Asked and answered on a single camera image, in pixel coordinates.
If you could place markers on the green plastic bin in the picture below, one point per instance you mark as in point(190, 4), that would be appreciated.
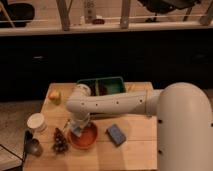
point(101, 87)

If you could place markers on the black office chair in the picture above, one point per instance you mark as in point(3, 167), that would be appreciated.
point(20, 13)

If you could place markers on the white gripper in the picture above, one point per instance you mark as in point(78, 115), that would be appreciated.
point(79, 123)

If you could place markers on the red object on floor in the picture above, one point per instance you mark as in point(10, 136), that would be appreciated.
point(98, 21)

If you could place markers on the white cup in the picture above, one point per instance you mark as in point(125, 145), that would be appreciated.
point(36, 122)

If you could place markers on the grey blue towel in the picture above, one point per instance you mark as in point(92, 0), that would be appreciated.
point(77, 131)

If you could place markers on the dark chair at right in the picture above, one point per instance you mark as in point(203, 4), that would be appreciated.
point(166, 6)

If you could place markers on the red bowl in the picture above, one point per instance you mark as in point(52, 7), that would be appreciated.
point(86, 140)

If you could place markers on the blue sponge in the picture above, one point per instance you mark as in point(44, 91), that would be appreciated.
point(116, 135)

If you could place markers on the yellow green toy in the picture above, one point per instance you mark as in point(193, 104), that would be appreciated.
point(55, 97)

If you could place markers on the dark grape bunch toy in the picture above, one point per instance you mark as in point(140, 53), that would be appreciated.
point(60, 143)

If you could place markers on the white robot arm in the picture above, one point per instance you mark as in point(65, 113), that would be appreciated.
point(184, 121)

